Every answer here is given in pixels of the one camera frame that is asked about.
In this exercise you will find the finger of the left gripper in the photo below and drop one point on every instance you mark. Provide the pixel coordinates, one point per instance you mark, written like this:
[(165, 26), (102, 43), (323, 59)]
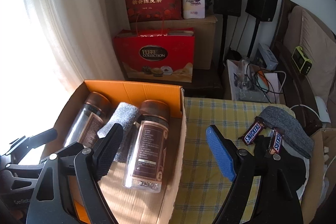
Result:
[(21, 146)]

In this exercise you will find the grey knit headband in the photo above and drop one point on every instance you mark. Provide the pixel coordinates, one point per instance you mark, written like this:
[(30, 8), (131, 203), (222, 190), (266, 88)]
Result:
[(293, 133)]

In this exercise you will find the yellow plaid cloth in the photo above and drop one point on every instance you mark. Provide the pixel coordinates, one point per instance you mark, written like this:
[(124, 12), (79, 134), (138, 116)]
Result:
[(202, 188)]

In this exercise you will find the red ferrero gift bag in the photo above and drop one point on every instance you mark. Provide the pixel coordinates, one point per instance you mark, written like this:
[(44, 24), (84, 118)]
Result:
[(164, 55)]

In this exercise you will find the beige sofa cushion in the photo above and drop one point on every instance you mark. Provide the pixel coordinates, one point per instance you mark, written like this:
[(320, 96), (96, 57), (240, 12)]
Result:
[(318, 43)]

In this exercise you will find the white tissue roll pack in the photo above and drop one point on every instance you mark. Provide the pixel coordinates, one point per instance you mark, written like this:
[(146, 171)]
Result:
[(193, 9)]

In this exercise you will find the white curtain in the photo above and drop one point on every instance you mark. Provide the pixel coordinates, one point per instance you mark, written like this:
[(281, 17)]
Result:
[(76, 37)]

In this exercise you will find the glass jar left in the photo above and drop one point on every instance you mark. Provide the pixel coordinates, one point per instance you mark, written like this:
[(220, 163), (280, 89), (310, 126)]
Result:
[(89, 120)]

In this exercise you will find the glass jar right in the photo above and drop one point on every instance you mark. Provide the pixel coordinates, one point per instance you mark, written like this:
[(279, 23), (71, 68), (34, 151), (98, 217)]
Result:
[(146, 160)]

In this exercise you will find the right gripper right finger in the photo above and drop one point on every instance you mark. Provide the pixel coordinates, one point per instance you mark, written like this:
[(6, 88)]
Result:
[(277, 200)]

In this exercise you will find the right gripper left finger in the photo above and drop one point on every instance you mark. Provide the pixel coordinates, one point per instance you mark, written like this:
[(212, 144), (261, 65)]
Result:
[(52, 201)]

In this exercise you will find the right black speaker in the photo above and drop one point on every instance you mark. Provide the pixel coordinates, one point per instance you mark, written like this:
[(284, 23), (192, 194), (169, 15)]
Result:
[(262, 11)]

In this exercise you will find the orange cardboard box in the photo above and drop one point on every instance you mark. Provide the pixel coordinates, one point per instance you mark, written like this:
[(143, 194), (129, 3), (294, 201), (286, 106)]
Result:
[(128, 205)]

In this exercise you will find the white mesh garment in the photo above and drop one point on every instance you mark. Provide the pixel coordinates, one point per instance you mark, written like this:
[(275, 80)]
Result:
[(301, 190)]

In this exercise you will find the small white blue box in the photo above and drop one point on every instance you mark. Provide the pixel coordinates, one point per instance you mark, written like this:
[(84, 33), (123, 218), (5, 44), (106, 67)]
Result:
[(265, 58)]

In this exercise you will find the snickers bar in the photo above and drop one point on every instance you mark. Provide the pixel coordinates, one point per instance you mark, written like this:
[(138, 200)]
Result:
[(275, 143), (257, 126)]

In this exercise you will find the glass jar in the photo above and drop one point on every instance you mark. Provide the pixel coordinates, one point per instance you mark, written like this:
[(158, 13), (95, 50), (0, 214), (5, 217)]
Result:
[(89, 120), (146, 160)]

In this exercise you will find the box of cables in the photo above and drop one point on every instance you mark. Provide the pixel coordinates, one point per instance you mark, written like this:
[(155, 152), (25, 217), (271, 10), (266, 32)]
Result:
[(251, 83)]

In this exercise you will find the dark low cabinet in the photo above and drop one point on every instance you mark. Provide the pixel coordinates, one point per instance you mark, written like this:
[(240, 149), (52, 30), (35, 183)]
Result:
[(205, 84)]

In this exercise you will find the large brown cardboard box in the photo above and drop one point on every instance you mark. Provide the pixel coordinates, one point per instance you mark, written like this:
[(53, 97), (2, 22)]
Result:
[(204, 31)]

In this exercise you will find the open brown cardboard box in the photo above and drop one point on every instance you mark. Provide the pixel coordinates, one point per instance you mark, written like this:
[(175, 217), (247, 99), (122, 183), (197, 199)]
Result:
[(318, 200)]

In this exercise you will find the white rounded device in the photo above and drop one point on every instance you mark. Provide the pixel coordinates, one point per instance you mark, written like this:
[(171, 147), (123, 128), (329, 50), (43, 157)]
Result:
[(322, 110)]

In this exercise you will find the green yellow portable device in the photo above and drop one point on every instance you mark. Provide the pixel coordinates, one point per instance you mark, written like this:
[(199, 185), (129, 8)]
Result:
[(302, 62)]

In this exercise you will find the grey rolled sock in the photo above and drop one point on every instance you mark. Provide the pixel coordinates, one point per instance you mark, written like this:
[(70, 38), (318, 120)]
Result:
[(125, 115)]

